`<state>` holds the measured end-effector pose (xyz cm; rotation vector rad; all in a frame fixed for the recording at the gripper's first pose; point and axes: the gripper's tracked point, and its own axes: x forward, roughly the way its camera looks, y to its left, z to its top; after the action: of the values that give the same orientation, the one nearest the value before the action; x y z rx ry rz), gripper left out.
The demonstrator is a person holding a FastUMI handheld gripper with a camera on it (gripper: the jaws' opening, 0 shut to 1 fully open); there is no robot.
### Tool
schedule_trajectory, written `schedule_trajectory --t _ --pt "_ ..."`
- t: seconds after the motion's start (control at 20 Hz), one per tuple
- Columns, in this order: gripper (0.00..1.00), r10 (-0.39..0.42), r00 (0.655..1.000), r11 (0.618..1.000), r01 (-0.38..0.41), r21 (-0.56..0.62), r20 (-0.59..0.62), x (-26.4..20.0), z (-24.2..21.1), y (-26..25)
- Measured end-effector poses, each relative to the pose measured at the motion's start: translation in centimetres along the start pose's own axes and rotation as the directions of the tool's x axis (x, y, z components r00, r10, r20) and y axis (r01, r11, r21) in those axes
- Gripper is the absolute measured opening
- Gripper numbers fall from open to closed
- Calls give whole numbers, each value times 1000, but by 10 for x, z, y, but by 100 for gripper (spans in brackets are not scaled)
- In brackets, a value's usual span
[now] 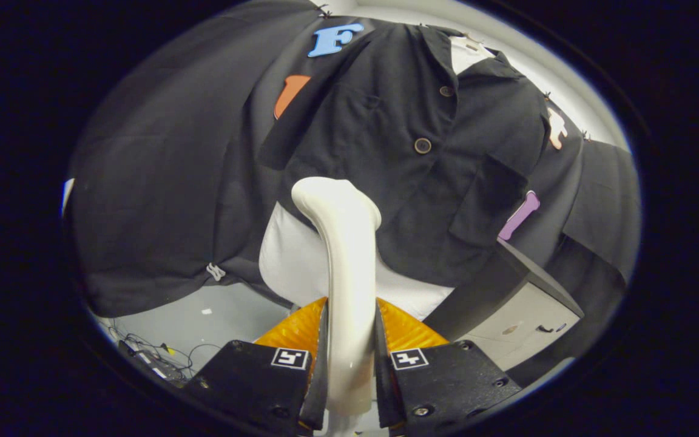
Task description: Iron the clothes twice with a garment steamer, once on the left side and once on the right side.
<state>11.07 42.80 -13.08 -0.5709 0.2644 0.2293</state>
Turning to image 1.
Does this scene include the black backdrop cloth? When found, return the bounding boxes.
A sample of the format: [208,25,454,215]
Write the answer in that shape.
[64,0,641,389]

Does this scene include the white shirt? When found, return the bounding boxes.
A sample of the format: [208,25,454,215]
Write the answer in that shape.
[258,35,496,321]

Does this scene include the black power strip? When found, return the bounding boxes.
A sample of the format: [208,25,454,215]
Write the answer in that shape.
[119,340,186,384]

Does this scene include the grey cabinet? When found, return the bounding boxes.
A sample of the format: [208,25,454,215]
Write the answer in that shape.
[422,238,585,372]

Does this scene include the black jacket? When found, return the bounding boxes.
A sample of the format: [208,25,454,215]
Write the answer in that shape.
[257,21,549,289]

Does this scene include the white garment steamer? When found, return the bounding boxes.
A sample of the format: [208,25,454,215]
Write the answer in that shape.
[291,177,382,437]

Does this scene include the black floor cables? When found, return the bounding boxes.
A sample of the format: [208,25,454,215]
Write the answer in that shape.
[104,325,223,380]

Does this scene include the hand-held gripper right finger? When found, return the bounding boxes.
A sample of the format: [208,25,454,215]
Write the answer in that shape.
[376,297,523,435]

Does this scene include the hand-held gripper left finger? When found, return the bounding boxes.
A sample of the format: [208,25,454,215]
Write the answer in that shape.
[184,297,328,435]

